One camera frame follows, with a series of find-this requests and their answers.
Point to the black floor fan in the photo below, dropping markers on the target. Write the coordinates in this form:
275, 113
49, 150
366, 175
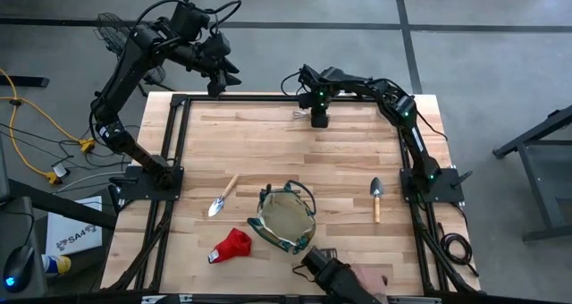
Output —
109, 31

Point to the dark grey cart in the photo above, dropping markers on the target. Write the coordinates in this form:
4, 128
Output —
545, 179

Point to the silver aluminium rail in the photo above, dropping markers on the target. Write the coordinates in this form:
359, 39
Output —
415, 300
165, 299

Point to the yellow blue white bottle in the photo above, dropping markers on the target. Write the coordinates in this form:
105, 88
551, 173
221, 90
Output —
56, 264

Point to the black metal beam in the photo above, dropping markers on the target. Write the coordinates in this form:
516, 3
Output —
67, 205

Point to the black computer mouse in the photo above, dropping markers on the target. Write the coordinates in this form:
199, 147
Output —
18, 268

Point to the red gardening glove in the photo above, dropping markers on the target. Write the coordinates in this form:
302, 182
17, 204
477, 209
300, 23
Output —
232, 246

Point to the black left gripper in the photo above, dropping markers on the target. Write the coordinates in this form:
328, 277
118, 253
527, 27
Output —
214, 53

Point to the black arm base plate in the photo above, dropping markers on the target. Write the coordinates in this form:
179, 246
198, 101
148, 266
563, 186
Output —
447, 188
134, 188

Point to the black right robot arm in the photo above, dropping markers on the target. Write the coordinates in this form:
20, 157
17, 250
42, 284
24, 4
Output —
409, 116

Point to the black metal table frame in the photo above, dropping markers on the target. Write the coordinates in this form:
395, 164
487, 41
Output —
179, 129

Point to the beige green gardening tote bag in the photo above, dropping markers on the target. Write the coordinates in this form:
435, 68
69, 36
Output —
286, 214

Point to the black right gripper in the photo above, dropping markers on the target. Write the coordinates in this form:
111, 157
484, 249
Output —
318, 87

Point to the small power adapter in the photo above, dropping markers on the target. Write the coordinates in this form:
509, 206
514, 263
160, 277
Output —
60, 171

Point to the dark grey desk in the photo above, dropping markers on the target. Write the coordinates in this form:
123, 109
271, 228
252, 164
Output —
18, 223

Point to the white printed box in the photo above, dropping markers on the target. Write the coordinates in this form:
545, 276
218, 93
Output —
73, 228

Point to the black floor bar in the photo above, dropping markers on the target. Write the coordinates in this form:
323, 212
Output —
22, 81

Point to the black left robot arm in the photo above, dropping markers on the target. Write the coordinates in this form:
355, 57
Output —
125, 69

